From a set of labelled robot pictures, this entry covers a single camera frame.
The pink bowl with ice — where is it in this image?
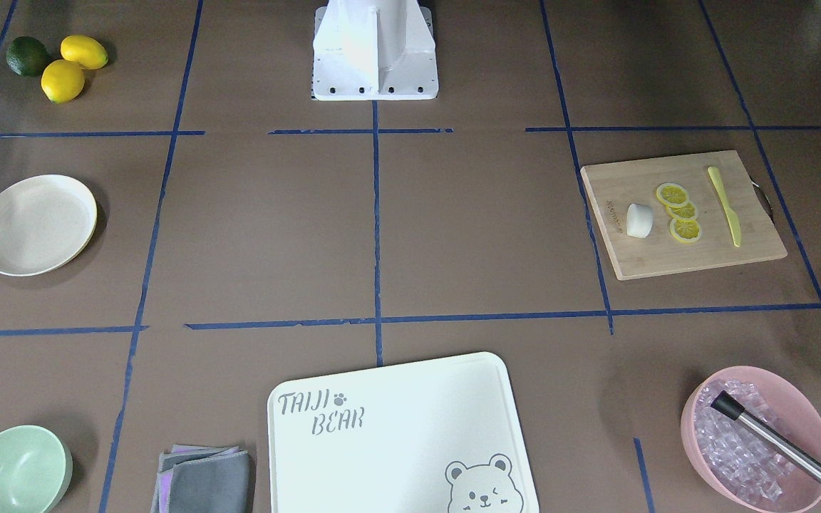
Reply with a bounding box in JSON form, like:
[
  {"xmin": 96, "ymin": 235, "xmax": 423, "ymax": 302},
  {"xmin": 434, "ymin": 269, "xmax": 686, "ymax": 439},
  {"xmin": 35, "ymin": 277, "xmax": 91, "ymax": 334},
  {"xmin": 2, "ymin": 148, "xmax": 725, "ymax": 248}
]
[{"xmin": 681, "ymin": 366, "xmax": 821, "ymax": 512}]

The white bear tray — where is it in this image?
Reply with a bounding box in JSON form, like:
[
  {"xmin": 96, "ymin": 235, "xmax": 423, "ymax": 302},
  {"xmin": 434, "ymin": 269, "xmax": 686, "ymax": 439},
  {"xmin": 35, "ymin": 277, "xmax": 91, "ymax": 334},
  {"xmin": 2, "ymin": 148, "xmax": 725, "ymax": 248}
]
[{"xmin": 267, "ymin": 353, "xmax": 540, "ymax": 512}]

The green bowl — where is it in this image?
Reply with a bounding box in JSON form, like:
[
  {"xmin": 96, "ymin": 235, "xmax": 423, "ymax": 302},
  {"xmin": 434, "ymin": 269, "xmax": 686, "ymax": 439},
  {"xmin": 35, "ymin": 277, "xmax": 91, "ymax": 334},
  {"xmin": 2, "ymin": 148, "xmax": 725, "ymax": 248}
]
[{"xmin": 0, "ymin": 425, "xmax": 73, "ymax": 512}]

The yellow lemon far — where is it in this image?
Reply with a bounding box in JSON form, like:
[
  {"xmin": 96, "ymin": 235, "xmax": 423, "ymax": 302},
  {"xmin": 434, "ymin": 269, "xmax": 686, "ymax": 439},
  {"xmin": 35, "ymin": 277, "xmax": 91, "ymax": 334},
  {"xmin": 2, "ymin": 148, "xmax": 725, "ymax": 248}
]
[{"xmin": 60, "ymin": 33, "xmax": 110, "ymax": 69}]

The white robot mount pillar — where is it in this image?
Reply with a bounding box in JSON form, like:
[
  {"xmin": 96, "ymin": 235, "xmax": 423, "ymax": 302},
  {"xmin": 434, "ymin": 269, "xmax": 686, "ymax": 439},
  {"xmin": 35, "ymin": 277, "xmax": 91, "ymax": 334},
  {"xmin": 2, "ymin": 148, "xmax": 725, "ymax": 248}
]
[{"xmin": 311, "ymin": 1, "xmax": 440, "ymax": 101}]

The lemon slice middle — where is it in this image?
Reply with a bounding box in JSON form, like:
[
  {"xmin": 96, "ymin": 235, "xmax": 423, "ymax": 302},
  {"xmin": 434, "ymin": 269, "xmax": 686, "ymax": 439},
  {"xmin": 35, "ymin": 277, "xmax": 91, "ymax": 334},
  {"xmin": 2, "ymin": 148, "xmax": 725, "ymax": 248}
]
[{"xmin": 666, "ymin": 201, "xmax": 698, "ymax": 223}]

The lemon slice top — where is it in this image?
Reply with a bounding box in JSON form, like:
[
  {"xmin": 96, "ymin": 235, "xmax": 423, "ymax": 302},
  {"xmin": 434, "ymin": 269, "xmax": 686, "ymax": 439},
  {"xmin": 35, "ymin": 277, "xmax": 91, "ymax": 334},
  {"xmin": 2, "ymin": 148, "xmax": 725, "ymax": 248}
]
[{"xmin": 655, "ymin": 182, "xmax": 690, "ymax": 209}]

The grey folded cloth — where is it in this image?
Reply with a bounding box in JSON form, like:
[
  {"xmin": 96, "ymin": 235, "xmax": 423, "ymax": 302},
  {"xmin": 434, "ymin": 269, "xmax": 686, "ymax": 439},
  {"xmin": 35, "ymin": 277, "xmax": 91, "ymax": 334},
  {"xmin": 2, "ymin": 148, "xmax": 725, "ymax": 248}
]
[{"xmin": 150, "ymin": 445, "xmax": 250, "ymax": 512}]

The yellow plastic knife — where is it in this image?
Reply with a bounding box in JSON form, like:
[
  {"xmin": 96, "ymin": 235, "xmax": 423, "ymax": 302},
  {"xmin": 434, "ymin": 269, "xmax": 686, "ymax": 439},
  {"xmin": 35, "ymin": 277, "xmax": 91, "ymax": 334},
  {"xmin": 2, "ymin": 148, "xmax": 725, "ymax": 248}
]
[{"xmin": 707, "ymin": 166, "xmax": 743, "ymax": 248}]

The wooden cutting board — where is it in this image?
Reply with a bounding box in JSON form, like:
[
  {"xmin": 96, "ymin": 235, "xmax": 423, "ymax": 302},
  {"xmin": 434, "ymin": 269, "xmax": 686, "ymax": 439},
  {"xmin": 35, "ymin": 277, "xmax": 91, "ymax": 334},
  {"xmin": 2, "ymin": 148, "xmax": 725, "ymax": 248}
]
[{"xmin": 581, "ymin": 150, "xmax": 788, "ymax": 281}]

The beige round plate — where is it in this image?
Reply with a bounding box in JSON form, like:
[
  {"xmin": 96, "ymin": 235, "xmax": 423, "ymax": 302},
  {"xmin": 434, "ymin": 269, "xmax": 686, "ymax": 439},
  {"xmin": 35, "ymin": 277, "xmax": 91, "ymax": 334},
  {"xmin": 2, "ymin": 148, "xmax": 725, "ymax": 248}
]
[{"xmin": 0, "ymin": 175, "xmax": 98, "ymax": 277}]

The dark green avocado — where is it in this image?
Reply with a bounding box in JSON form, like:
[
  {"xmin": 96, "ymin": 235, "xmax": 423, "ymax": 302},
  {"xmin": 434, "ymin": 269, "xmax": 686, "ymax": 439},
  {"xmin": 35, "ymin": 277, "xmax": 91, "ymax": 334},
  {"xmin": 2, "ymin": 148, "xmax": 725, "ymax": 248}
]
[{"xmin": 6, "ymin": 36, "xmax": 52, "ymax": 77}]

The white steamed bun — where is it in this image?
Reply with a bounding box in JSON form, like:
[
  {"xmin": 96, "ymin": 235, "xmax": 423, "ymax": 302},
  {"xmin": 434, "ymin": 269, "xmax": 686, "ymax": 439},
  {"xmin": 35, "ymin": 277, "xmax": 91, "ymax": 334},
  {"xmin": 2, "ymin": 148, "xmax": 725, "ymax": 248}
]
[{"xmin": 626, "ymin": 202, "xmax": 654, "ymax": 238}]

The yellow lemon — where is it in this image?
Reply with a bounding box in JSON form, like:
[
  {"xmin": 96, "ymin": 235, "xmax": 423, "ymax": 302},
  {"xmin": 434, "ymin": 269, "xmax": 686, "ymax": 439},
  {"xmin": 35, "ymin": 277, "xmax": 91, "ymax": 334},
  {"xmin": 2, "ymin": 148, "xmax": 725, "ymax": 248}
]
[
  {"xmin": 40, "ymin": 59, "xmax": 86, "ymax": 104},
  {"xmin": 60, "ymin": 33, "xmax": 110, "ymax": 69}
]

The lemon slice bottom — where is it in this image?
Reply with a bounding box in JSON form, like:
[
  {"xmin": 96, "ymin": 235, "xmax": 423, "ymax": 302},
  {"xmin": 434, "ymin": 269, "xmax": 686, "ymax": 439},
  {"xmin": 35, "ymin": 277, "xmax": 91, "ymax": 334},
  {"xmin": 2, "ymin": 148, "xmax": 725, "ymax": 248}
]
[{"xmin": 668, "ymin": 219, "xmax": 703, "ymax": 244}]

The yellow lemon near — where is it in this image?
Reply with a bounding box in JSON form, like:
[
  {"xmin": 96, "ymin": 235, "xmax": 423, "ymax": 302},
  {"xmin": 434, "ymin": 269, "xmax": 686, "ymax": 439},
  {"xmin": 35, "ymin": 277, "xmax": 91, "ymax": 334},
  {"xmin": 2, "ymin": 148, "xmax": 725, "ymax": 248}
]
[{"xmin": 40, "ymin": 59, "xmax": 86, "ymax": 104}]

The lemon slice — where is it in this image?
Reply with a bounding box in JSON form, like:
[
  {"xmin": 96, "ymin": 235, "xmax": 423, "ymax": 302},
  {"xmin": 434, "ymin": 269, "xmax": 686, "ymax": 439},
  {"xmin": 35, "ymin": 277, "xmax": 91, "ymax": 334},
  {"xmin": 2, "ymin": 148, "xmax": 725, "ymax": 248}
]
[
  {"xmin": 666, "ymin": 201, "xmax": 698, "ymax": 223},
  {"xmin": 668, "ymin": 219, "xmax": 703, "ymax": 244},
  {"xmin": 655, "ymin": 182, "xmax": 690, "ymax": 209}
]

